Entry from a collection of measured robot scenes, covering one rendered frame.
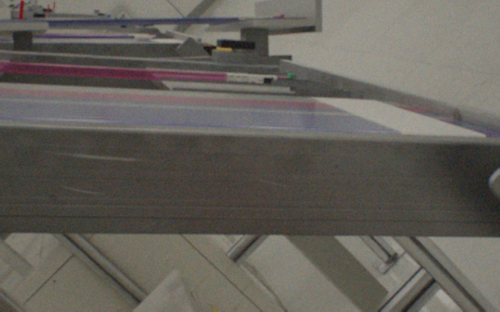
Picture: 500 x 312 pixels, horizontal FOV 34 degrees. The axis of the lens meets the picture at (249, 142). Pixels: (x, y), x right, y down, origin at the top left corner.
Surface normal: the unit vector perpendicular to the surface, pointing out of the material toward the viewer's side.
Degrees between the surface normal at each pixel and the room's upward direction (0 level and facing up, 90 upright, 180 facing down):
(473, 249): 0
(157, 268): 90
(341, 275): 90
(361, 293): 90
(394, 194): 90
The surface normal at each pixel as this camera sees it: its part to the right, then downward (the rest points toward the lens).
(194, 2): 0.21, 0.16
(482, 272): -0.68, -0.69
